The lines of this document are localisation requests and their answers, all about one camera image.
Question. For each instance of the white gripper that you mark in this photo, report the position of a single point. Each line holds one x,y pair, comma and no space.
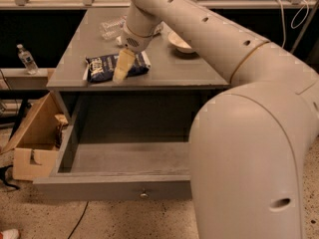
136,42

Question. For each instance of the blue chip bag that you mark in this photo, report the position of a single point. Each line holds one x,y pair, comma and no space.
101,69

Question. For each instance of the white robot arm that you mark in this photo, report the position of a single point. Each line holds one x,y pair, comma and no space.
247,144

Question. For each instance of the open grey top drawer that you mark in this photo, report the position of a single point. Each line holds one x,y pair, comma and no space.
119,145

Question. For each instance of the labelled plastic water bottle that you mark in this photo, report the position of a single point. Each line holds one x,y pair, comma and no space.
157,31

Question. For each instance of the crushed clear plastic bottle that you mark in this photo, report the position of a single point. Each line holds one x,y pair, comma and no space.
112,28

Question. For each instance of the white paper bowl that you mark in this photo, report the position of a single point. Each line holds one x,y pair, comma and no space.
179,43

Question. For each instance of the grey cabinet table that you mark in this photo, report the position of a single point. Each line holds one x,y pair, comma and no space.
170,69

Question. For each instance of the standing small water bottle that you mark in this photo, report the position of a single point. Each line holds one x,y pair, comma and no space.
27,60

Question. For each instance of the open cardboard box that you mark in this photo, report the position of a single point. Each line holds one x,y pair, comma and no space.
33,145

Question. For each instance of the red white shoe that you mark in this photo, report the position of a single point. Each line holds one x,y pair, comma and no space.
10,234

